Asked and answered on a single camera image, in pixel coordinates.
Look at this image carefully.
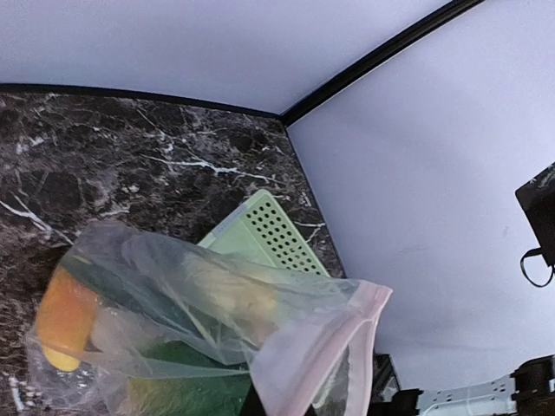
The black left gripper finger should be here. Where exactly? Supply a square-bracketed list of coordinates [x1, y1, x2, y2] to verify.
[242, 384, 266, 416]

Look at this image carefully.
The orange yellow mango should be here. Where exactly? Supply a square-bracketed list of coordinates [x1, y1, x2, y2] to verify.
[36, 266, 98, 372]

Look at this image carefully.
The black frame post right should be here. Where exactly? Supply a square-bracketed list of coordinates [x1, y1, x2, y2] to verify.
[280, 0, 484, 127]

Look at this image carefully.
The green white bok choy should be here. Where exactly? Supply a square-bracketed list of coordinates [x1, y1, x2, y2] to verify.
[121, 341, 251, 415]

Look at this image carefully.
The green perforated plastic basket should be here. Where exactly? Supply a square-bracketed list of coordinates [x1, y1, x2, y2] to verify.
[199, 190, 329, 276]

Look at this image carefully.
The clear zip top bag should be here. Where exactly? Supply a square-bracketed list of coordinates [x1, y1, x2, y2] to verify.
[25, 220, 391, 415]

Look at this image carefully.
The dark green cucumber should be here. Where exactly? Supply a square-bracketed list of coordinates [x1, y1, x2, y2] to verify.
[62, 253, 205, 341]

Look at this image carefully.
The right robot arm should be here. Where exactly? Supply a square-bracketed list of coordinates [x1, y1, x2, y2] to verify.
[515, 163, 554, 289]

